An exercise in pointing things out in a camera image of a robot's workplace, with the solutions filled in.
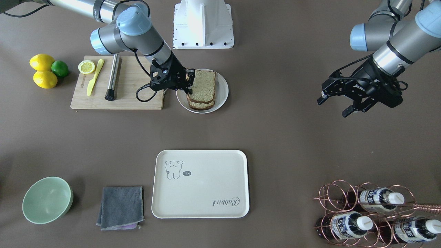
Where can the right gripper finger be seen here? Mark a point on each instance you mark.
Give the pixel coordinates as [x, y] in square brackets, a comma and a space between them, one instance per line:
[190, 74]

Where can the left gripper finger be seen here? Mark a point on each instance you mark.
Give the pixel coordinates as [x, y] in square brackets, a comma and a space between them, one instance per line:
[351, 109]
[323, 98]

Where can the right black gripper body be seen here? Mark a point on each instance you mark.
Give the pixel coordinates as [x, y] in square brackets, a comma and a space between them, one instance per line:
[178, 70]

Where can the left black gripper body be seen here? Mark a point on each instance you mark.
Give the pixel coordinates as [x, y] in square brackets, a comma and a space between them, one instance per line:
[366, 80]

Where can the bread slice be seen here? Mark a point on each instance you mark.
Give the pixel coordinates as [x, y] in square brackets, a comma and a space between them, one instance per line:
[203, 88]
[201, 106]

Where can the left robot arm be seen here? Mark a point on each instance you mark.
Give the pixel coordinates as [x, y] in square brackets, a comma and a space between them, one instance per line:
[396, 44]

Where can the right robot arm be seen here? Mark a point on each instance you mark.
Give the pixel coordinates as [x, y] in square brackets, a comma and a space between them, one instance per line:
[129, 28]

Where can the cream rabbit tray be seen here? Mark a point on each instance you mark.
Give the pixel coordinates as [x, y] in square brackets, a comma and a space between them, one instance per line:
[200, 184]

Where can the white plate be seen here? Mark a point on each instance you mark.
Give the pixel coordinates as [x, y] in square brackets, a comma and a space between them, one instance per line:
[221, 94]

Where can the bread slice on plate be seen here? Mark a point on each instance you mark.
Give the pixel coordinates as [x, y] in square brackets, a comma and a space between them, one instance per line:
[201, 106]

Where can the wooden cutting board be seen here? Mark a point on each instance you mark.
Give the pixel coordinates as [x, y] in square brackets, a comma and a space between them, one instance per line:
[129, 79]

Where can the yellow plastic knife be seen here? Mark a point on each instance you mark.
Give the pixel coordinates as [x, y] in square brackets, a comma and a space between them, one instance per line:
[92, 82]

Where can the lemon slice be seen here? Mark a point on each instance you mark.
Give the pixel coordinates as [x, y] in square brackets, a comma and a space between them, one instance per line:
[86, 67]

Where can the tea bottle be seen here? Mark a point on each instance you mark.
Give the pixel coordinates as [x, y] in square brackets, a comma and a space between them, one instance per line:
[343, 226]
[377, 200]
[409, 230]

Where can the lime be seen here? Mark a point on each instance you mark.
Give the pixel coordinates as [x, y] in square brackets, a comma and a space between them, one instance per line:
[60, 69]

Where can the tea bottle front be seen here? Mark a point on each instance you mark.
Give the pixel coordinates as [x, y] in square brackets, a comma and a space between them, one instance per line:
[343, 226]

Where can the lower whole lemon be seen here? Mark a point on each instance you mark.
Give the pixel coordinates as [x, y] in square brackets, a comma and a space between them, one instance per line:
[45, 79]

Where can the whole lemon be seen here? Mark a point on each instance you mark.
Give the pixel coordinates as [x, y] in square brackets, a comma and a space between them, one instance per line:
[45, 79]
[41, 62]

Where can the upper whole lemon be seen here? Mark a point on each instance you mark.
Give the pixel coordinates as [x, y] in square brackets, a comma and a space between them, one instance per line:
[41, 62]

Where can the tea bottle back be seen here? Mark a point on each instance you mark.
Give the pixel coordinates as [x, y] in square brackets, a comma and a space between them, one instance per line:
[409, 230]

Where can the grey folded cloth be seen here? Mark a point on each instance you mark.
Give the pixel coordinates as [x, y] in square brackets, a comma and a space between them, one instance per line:
[121, 208]

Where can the green bowl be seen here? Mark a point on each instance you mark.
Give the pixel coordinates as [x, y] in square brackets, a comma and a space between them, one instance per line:
[47, 200]

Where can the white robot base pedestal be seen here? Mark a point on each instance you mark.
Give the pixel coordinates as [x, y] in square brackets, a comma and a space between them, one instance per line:
[203, 24]

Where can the copper wire bottle rack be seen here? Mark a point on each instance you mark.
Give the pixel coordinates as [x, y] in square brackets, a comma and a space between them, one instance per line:
[374, 216]

